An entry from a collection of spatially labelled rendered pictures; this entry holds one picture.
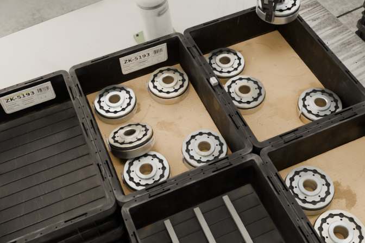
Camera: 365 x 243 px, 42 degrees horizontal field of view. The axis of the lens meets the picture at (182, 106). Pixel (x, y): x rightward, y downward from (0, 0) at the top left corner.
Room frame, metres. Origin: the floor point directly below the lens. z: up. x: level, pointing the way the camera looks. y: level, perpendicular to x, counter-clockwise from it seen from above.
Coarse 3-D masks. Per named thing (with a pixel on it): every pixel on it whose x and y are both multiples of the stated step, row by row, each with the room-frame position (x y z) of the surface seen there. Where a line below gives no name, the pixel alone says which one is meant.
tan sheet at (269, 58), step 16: (272, 32) 0.97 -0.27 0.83; (240, 48) 0.92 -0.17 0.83; (256, 48) 0.91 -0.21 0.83; (272, 48) 0.91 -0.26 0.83; (288, 48) 0.90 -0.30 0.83; (256, 64) 0.85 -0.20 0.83; (272, 64) 0.85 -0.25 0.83; (288, 64) 0.84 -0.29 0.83; (304, 64) 0.84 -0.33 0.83; (272, 80) 0.79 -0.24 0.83; (288, 80) 0.79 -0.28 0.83; (304, 80) 0.78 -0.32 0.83; (272, 96) 0.74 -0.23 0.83; (288, 96) 0.74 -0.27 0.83; (256, 112) 0.69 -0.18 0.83; (272, 112) 0.69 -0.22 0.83; (288, 112) 0.69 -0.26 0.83; (256, 128) 0.65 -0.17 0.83; (272, 128) 0.64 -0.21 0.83; (288, 128) 0.64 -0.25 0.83
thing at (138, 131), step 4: (128, 128) 0.64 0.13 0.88; (132, 128) 0.64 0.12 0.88; (136, 128) 0.64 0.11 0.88; (120, 132) 0.63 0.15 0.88; (124, 132) 0.63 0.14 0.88; (136, 132) 0.62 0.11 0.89; (140, 132) 0.62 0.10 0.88; (120, 136) 0.61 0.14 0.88; (124, 136) 0.61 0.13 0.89; (128, 136) 0.61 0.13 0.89; (132, 136) 0.61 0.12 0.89; (136, 136) 0.61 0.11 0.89
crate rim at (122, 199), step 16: (128, 48) 0.85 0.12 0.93; (80, 64) 0.81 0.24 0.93; (208, 80) 0.73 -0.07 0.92; (80, 96) 0.70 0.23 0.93; (224, 112) 0.63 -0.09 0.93; (96, 128) 0.61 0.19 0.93; (240, 128) 0.58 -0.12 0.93; (96, 144) 0.57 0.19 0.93; (224, 160) 0.50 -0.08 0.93; (112, 176) 0.49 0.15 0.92; (176, 176) 0.47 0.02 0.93; (144, 192) 0.44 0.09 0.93
